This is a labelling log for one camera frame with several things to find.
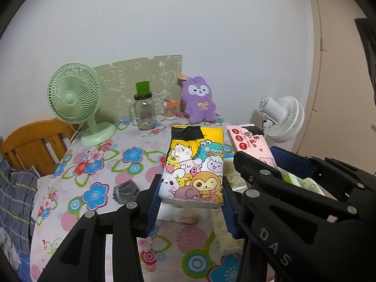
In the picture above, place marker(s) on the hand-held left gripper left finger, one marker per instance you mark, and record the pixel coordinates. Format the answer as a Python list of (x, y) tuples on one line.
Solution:
[(152, 208)]

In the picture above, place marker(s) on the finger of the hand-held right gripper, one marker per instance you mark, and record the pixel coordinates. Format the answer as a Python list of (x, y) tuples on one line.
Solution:
[(293, 163), (264, 199)]

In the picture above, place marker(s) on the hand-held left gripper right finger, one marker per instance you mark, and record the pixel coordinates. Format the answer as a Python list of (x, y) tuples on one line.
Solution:
[(229, 211)]

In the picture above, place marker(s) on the green orange tissue pack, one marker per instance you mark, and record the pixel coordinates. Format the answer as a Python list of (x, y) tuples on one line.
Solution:
[(290, 178)]

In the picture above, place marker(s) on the pink tissue pack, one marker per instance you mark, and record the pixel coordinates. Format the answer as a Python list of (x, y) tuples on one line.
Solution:
[(249, 147)]

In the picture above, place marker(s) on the yellow cartoon animal tissue pack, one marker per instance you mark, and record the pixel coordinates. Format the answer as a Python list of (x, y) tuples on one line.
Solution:
[(191, 167)]

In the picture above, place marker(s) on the grey crumpled cloth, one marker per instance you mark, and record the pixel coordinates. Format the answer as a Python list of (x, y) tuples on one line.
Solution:
[(126, 191)]

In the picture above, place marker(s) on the white standing fan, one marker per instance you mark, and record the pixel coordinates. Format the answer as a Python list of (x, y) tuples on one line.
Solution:
[(288, 114)]

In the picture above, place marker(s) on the beige wardrobe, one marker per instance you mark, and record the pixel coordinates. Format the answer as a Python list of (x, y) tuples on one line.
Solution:
[(337, 94)]

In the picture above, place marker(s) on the glass jar with green lid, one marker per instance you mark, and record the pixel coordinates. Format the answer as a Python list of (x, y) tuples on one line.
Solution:
[(144, 114)]

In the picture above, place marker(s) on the small jar with orange lid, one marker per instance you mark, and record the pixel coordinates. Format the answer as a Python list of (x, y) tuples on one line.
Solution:
[(171, 111)]

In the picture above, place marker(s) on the purple plush bunny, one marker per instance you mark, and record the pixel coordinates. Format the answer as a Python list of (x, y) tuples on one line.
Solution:
[(199, 105)]

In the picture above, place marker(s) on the dark object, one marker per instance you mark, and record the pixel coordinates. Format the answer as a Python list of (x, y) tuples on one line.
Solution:
[(368, 58)]

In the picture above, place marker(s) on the green patterned board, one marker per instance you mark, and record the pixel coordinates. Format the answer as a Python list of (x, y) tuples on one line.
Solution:
[(123, 76)]

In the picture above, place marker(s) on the green desk fan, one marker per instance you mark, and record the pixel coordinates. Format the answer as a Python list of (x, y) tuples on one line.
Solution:
[(70, 97)]

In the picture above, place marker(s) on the blue plaid bedding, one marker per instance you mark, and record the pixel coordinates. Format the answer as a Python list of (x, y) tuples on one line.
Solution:
[(14, 194)]

